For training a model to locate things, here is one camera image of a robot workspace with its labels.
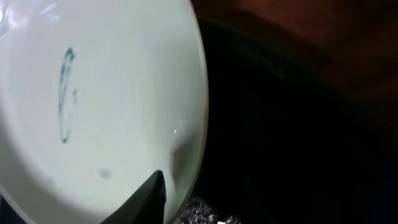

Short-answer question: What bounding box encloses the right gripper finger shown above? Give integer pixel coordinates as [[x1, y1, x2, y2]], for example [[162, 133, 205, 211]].
[[101, 170, 166, 224]]

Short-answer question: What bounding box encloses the pale green plate top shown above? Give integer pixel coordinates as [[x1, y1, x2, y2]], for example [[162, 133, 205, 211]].
[[1, 0, 208, 223]]

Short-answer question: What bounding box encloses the black round tray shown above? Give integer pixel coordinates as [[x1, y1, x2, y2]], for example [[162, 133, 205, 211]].
[[0, 15, 398, 224]]

